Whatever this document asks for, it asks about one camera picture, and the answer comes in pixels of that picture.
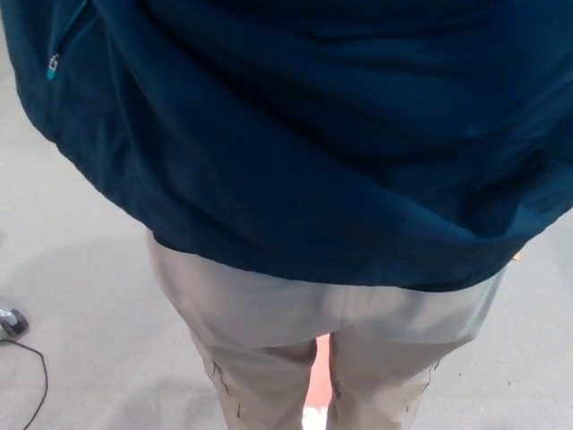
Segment khaki trousers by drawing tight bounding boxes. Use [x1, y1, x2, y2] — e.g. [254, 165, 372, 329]
[145, 227, 509, 430]

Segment black floor cable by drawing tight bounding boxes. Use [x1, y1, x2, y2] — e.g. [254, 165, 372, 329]
[0, 338, 48, 430]

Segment orange floor mat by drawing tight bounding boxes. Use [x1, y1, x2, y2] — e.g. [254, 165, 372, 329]
[307, 335, 335, 411]

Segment grey caster foot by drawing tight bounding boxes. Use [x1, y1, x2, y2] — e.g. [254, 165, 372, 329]
[0, 307, 30, 340]

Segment dark teal coat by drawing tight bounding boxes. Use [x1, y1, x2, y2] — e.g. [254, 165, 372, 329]
[0, 0, 573, 293]

